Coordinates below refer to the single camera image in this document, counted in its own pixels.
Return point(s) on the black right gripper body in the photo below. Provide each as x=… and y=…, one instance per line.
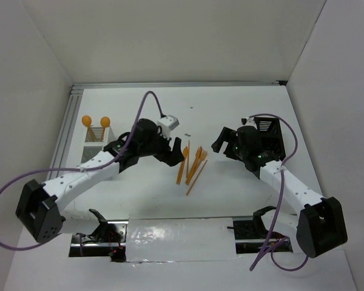
x=240, y=151

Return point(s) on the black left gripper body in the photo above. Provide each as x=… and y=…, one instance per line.
x=158, y=143

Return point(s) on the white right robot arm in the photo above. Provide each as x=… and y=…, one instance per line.
x=321, y=225

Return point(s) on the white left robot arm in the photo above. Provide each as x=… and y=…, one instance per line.
x=41, y=205

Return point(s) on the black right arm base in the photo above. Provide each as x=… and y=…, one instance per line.
x=250, y=233

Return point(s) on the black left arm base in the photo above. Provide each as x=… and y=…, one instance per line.
x=107, y=239

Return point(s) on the orange plastic fork left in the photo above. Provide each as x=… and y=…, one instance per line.
x=198, y=152

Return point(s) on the orange plastic fork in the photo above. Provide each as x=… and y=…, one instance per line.
x=200, y=159
x=198, y=152

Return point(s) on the black utensil caddy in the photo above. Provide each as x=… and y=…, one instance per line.
x=271, y=136

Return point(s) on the orange plastic fork right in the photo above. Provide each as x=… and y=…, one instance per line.
x=200, y=159

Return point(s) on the white utensil caddy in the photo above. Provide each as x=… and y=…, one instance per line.
x=92, y=147

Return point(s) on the white tape sheet front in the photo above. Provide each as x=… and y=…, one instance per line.
x=180, y=240

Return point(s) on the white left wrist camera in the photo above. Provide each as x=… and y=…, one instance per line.
x=167, y=124

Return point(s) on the aluminium rail back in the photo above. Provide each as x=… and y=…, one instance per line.
x=82, y=86

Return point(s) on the aluminium rail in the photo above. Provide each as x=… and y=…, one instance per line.
x=63, y=143
x=82, y=86

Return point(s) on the aluminium rail left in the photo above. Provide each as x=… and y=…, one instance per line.
x=63, y=143

